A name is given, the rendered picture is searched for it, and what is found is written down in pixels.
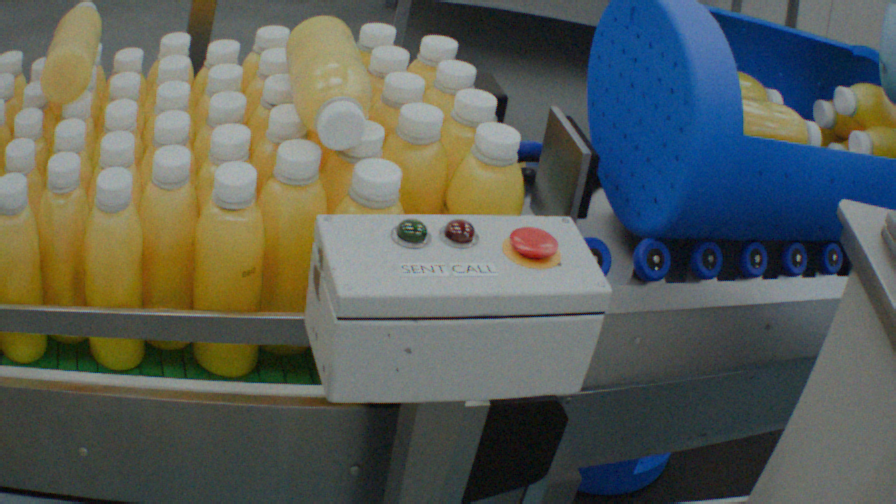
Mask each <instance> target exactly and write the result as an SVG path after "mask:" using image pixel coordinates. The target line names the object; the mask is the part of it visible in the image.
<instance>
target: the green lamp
mask: <svg viewBox="0 0 896 504"><path fill-rule="evenodd" d="M396 234H397V236H398V237H399V238H400V239H402V240H404V241H407V242H412V243H418V242H422V241H424V240H426V238H427V235H428V231H427V227H426V225H425V224H424V223H423V222H422V221H420V220H418V219H414V218H407V219H404V220H402V221H401V222H400V223H399V224H398V226H397V229H396Z"/></svg>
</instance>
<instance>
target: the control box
mask: <svg viewBox="0 0 896 504"><path fill-rule="evenodd" d="M407 218H414V219H418V220H420V221H422V222H423V223H424V224H425V225H426V227H427V231H428V235H427V238H426V240H424V241H422V242H418V243H412V242H407V241H404V240H402V239H400V238H399V237H398V236H397V234H396V229H397V226H398V224H399V223H400V222H401V221H402V220H404V219H407ZM453 219H465V220H467V221H469V222H470V223H471V224H472V225H473V226H474V227H475V238H474V239H473V240H472V241H471V242H467V243H459V242H455V241H452V240H450V239H449V238H447V237H446V236H445V234H444V229H445V226H446V224H447V223H448V222H449V221H451V220H453ZM520 227H536V228H539V229H542V230H545V231H546V232H548V233H550V234H551V235H552V236H554V237H555V239H556V240H557V242H558V250H557V252H556V254H554V255H553V256H551V257H547V258H541V259H529V258H527V257H524V256H523V255H521V254H520V252H518V251H517V250H515V249H514V248H513V247H512V246H511V244H510V242H509V237H510V234H511V232H512V231H513V230H515V229H517V228H520ZM314 240H315V242H314V243H313V246H312V254H311V262H310V271H309V280H308V290H307V300H306V310H305V321H304V322H305V326H306V329H307V333H308V337H309V340H310V344H311V347H312V351H313V355H314V358H315V361H316V365H317V368H318V372H319V375H320V378H321V382H322V385H323V388H324V392H325V395H326V398H327V400H328V401H329V402H331V403H418V402H451V401H473V400H492V399H508V398H522V397H535V396H547V395H558V394H569V393H577V392H579V391H580V389H581V387H582V384H583V381H584V378H585V375H586V372H587V369H588V366H589V363H590V360H591V357H592V354H593V351H594V348H595V345H596V342H597V339H598V336H599V333H600V330H601V327H602V324H603V320H604V313H605V311H606V310H607V309H608V306H609V302H610V299H611V296H612V289H611V287H610V285H609V284H608V282H607V280H606V278H605V276H604V275H603V273H602V271H601V269H600V267H599V266H598V264H597V262H596V260H595V258H594V257H593V255H592V253H591V251H590V250H589V248H588V246H587V244H586V243H585V241H584V239H583V238H582V236H581V234H580V232H579V231H578V229H577V227H576V225H575V224H574V222H573V220H572V219H571V218H570V217H550V216H492V215H318V216H316V220H315V227H314ZM403 265H407V266H408V267H407V266H404V268H406V269H408V270H410V273H403V271H404V272H409V271H407V270H405V269H403V268H402V266H403ZM410 265H418V266H413V269H419V270H414V271H415V272H421V273H413V271H412V269H411V266H410ZM420 265H422V266H424V267H426V268H428V269H429V270H431V271H433V270H432V268H431V266H430V265H432V266H433V269H434V271H435V273H433V272H431V271H429V270H427V269H425V268H423V270H424V272H425V273H423V272H422V269H421V267H420ZM434 265H445V266H441V268H442V270H443V273H441V270H440V268H439V266H434ZM454 265H461V266H462V267H461V266H455V267H454V270H455V271H457V272H464V271H465V273H457V272H455V271H453V270H452V267H453V266H454ZM468 265H470V266H471V267H473V268H474V269H475V270H476V271H477V272H479V273H477V272H475V271H469V272H468V273H466V272H467V268H468ZM477 265H479V267H480V269H481V271H482V272H488V273H480V271H479V269H478V267H477ZM486 265H488V267H489V269H490V271H491V272H497V273H490V272H489V270H488V268H487V266H486ZM471 267H470V268H469V270H473V269H472V268H471Z"/></svg>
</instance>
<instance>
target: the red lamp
mask: <svg viewBox="0 0 896 504"><path fill-rule="evenodd" d="M444 234H445V236H446V237H447V238H449V239H450V240H452V241H455V242H459V243H467V242H471V241H472V240H473V239H474V238H475V227H474V226H473V225H472V224H471V223H470V222H469V221H467V220H465V219H453V220H451V221H449V222H448V223H447V224H446V226H445V229H444Z"/></svg>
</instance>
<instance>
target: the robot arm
mask: <svg viewBox="0 0 896 504"><path fill-rule="evenodd" d="M879 71H880V79H881V84H882V88H883V91H884V93H885V95H886V97H887V98H888V100H889V101H890V102H891V103H892V104H893V105H895V106H896V0H890V3H888V5H887V7H886V10H885V14H884V17H883V22H882V28H881V35H880V47H879Z"/></svg>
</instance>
